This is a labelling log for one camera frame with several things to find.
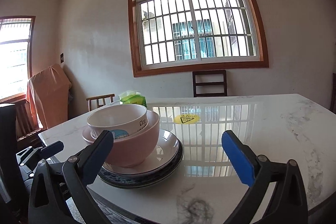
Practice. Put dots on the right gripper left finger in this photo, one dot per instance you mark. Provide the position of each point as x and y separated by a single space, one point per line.
54 184

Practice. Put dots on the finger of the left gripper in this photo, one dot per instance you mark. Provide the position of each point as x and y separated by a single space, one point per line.
51 150

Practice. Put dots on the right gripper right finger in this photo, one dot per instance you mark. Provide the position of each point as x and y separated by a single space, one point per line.
288 203

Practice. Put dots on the pink ceramic bowl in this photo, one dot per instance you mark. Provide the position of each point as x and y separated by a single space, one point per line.
134 149

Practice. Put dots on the white ribbed bowl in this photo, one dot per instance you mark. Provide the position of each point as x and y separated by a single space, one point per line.
122 120

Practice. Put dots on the wooden bench by window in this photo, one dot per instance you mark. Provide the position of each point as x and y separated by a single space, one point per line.
27 129

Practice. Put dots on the blue patterned plate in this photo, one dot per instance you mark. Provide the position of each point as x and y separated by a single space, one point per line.
146 180

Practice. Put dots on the pink covered furniture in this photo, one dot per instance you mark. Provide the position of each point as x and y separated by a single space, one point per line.
47 94

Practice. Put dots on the light wooden chair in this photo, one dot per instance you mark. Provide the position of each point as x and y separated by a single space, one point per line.
100 100

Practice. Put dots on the green tissue pack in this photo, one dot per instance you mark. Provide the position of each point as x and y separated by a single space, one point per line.
132 97

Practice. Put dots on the white floral plate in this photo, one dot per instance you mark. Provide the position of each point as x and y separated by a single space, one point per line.
165 151

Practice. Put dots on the side window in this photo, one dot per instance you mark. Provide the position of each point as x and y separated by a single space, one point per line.
16 40

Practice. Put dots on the yellow round sticker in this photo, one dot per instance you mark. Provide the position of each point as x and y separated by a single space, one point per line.
186 119

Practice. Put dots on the dark wooden chair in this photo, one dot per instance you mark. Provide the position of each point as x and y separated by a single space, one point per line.
222 83

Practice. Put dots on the large barred window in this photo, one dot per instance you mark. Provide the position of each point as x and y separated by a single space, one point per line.
173 36

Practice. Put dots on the black wall switch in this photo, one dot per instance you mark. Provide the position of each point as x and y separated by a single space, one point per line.
61 57

